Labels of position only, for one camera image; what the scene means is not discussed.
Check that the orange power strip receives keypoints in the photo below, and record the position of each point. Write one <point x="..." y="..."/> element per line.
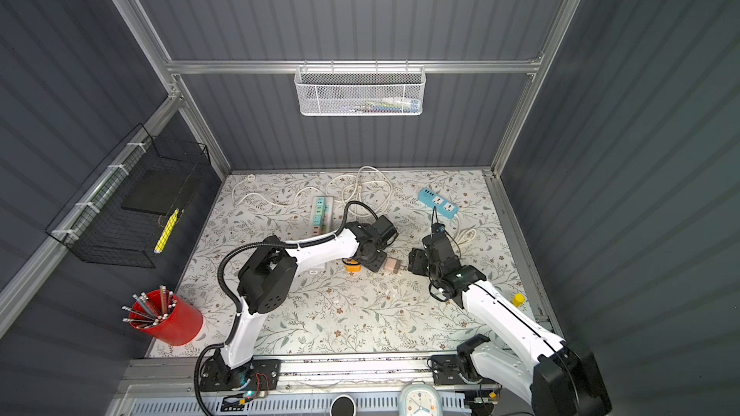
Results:
<point x="352" y="266"/>

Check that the markers in white basket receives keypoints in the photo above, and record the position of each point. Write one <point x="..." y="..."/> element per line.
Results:
<point x="386" y="105"/>

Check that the white analog clock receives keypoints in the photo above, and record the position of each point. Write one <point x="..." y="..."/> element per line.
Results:
<point x="419" y="399"/>

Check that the black pad in basket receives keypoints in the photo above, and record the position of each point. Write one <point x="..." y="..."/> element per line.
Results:
<point x="160" y="193"/>

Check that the white multicolour power strip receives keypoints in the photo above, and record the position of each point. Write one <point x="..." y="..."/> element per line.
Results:
<point x="327" y="217"/>

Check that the red pencil cup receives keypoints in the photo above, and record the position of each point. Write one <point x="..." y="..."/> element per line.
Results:
<point x="164" y="316"/>

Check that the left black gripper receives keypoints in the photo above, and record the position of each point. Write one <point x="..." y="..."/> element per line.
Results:
<point x="376" y="257"/>

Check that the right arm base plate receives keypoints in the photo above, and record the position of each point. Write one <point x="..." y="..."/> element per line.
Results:
<point x="446" y="372"/>

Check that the yellow marker in basket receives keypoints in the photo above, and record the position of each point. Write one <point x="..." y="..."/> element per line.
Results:
<point x="166" y="232"/>

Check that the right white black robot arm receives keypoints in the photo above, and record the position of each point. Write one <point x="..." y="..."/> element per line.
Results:
<point x="554" y="376"/>

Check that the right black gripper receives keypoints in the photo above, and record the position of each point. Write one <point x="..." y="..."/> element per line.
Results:
<point x="419" y="260"/>

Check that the blue power strip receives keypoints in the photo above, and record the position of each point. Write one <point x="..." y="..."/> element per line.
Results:
<point x="444" y="207"/>

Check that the yellow small toy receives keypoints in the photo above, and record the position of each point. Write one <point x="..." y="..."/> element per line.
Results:
<point x="518" y="300"/>

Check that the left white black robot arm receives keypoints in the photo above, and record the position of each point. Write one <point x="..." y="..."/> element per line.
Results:
<point x="257" y="278"/>

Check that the white wire wall basket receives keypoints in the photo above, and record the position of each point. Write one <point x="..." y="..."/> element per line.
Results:
<point x="321" y="93"/>

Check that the black wire wall basket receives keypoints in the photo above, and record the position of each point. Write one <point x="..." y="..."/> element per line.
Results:
<point x="126" y="217"/>

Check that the black round knob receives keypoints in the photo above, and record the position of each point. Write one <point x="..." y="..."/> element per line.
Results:
<point x="343" y="405"/>

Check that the floral table mat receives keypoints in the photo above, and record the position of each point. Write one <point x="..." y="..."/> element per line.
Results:
<point x="331" y="311"/>

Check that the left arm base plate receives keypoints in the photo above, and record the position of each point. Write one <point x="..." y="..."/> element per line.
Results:
<point x="260" y="372"/>

